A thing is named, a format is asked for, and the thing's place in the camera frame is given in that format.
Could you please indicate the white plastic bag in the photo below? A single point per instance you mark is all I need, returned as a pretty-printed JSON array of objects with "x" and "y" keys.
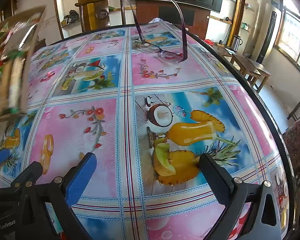
[{"x": 158, "y": 20}]

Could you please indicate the steel electric kettle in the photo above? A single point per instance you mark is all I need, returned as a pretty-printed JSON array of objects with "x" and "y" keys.
[{"x": 236, "y": 43}]

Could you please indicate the purple framed eyeglasses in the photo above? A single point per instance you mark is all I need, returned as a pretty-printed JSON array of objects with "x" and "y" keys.
[{"x": 168, "y": 56}]

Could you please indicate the small red item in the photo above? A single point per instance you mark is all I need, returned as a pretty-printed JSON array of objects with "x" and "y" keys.
[{"x": 208, "y": 41}]

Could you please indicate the black rimmed round table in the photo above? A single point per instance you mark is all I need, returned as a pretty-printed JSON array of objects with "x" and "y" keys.
[{"x": 281, "y": 135}]

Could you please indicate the low wooden cabinet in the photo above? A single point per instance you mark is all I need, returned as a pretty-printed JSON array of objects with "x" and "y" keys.
[{"x": 222, "y": 50}]

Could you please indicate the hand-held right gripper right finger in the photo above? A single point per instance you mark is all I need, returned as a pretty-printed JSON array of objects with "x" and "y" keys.
[{"x": 216, "y": 180}]

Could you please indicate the fruit print tablecloth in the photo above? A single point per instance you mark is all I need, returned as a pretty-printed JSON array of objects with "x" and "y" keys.
[{"x": 95, "y": 120}]

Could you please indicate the window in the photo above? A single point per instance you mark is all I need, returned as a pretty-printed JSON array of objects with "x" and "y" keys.
[{"x": 290, "y": 30}]

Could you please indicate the dark wooden chair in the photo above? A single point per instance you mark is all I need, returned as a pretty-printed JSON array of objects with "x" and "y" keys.
[{"x": 102, "y": 12}]

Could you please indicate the standing air conditioner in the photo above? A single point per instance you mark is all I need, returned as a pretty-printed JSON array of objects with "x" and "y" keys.
[{"x": 267, "y": 30}]

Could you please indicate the wooden stool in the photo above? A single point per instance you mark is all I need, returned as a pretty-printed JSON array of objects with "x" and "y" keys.
[
  {"x": 242, "y": 60},
  {"x": 297, "y": 110},
  {"x": 261, "y": 68}
]

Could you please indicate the floral patterned cloth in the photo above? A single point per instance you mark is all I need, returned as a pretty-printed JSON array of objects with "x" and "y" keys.
[{"x": 297, "y": 137}]

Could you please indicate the dark bag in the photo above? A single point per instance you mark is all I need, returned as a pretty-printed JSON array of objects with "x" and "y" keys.
[{"x": 72, "y": 18}]

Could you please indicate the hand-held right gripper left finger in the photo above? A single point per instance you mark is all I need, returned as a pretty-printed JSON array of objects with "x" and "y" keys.
[{"x": 81, "y": 180}]

